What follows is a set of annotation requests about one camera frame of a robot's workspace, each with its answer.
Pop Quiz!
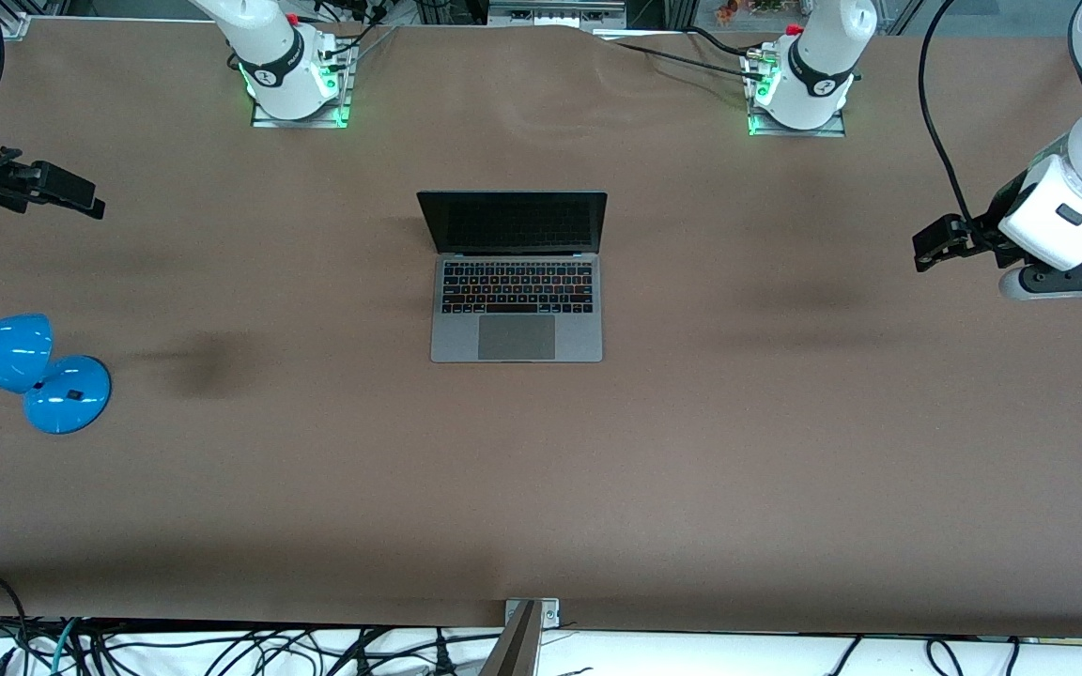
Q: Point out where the grey laptop with black keyboard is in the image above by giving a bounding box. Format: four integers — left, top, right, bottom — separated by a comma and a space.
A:
416, 191, 609, 364

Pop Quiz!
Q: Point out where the blue desk lamp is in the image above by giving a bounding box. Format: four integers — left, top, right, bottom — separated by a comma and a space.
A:
0, 314, 113, 436

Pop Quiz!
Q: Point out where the brown table cover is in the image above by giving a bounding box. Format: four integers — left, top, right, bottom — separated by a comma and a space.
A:
0, 17, 1082, 639

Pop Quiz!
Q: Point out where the grey metal equipment box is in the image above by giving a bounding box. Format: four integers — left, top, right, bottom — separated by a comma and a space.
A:
487, 0, 628, 29

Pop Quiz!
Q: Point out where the grey metal beam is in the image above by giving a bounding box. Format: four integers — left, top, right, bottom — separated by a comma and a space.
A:
478, 601, 543, 676

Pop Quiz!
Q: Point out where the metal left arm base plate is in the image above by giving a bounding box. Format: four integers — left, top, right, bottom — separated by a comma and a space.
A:
746, 47, 848, 139

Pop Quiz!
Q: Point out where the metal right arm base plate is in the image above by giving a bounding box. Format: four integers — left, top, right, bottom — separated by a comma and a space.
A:
250, 38, 355, 130

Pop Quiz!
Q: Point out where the short black base cable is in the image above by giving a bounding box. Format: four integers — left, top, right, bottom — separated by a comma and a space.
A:
685, 26, 767, 60

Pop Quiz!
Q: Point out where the long black base cable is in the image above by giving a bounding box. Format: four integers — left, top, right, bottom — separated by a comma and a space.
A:
609, 39, 772, 84

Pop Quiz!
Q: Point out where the black right base cable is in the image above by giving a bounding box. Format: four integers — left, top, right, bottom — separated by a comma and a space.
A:
316, 0, 401, 71

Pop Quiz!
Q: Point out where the teal floor cable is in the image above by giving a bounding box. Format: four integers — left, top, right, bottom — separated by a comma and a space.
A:
51, 617, 82, 676

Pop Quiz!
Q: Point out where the small metal table bracket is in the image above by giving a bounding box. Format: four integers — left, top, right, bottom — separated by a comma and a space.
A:
504, 597, 562, 630

